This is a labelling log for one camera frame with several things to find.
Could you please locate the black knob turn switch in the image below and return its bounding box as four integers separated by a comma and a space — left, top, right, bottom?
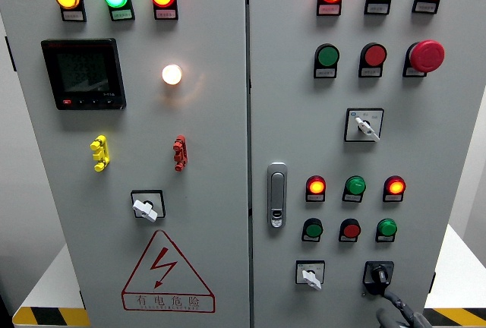
362, 260, 396, 298

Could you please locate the black yellow striped tape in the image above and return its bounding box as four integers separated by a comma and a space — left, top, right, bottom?
423, 307, 486, 328
11, 307, 91, 328

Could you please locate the small green indicator lamp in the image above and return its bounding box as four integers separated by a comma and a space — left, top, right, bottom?
376, 218, 398, 238
344, 175, 367, 196

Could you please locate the small red push button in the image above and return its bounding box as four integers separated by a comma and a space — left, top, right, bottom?
339, 218, 362, 240

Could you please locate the small green push button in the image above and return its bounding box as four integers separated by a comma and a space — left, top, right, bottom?
303, 217, 324, 240

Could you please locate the small red indicator lamp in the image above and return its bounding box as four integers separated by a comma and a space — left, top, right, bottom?
306, 175, 327, 196
383, 175, 407, 196

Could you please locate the grey door with lock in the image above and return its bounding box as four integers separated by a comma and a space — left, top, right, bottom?
248, 0, 486, 328

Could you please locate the silver door lock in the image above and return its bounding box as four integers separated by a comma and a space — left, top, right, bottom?
267, 161, 289, 229

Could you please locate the red warning triangle sticker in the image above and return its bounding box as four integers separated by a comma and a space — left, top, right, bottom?
120, 229, 216, 314

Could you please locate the grey door with display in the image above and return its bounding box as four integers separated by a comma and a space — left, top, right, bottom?
0, 0, 251, 328

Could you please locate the large red stop button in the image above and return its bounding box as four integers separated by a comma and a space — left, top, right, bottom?
405, 39, 446, 74

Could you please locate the large red push button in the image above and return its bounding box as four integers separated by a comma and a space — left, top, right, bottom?
360, 42, 388, 68

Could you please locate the large green push button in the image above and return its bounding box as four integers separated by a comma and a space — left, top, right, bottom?
314, 43, 341, 68

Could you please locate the white round lamp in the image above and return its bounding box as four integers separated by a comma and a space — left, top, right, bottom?
161, 63, 183, 86

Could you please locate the black meter display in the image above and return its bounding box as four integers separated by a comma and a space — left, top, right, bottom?
40, 37, 128, 111

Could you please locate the small white-handled turn switch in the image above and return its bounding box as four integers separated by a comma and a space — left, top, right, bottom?
295, 260, 327, 292

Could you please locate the white-handled switch, blue mark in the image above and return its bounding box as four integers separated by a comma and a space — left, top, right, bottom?
343, 107, 385, 143

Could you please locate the small red handle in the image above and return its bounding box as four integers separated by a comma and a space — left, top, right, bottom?
172, 134, 188, 172

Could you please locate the small yellow handle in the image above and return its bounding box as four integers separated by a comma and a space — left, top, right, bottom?
90, 134, 111, 172

